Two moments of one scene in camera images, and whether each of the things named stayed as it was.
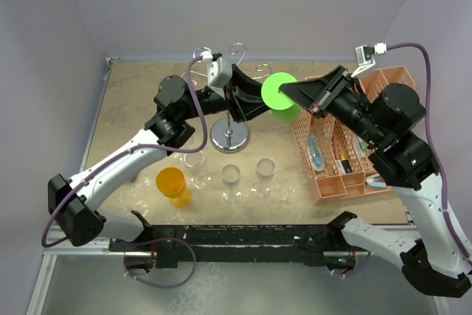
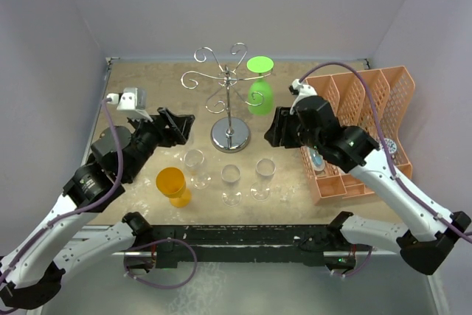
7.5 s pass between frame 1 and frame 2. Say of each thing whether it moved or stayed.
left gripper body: moved
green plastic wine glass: moved
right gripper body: moved
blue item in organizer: stayed
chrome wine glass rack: stayed
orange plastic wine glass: stayed
